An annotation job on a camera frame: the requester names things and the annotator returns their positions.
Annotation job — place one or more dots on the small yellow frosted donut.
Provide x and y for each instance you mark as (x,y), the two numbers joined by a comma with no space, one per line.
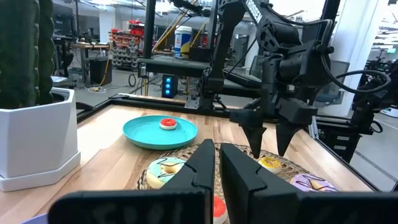
(275,169)

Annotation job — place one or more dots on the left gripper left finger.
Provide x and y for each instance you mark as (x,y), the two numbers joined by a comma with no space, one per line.
(192,186)

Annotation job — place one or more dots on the white hexagonal plant pot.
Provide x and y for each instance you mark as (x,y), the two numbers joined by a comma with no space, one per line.
(37,140)

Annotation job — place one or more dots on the shelf with red bins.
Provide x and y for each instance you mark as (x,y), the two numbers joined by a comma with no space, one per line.
(124,46)

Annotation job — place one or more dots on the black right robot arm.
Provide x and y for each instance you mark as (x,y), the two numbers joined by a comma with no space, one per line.
(228,31)

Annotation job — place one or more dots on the white wipes canister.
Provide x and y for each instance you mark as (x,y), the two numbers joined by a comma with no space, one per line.
(183,37)

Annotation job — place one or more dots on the black pole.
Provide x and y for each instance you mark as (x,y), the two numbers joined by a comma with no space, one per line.
(150,28)

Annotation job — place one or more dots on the teal plate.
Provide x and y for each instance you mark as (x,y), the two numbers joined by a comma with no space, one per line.
(140,133)

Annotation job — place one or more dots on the lilac plate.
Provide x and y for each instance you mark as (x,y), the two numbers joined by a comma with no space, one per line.
(37,220)

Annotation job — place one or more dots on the tall green cactus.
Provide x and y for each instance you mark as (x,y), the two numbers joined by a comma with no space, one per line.
(18,53)

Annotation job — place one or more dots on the round woven straw placemat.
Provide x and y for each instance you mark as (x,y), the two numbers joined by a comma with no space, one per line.
(183,154)

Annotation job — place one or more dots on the large mint frosted donut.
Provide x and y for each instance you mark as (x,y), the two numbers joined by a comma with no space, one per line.
(154,177)

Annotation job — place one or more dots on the large purple frosted donut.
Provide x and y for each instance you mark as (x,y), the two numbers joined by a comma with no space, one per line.
(303,180)

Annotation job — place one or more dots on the black box with blue lights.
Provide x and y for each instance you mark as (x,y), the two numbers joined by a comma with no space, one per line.
(169,85)

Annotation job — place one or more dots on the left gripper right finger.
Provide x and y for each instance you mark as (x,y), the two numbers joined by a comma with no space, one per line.
(248,199)

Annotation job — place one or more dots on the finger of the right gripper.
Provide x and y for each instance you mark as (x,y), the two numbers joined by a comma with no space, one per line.
(253,124)
(292,118)

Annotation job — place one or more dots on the background black robot rig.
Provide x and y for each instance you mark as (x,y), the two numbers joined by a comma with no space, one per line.
(362,118)

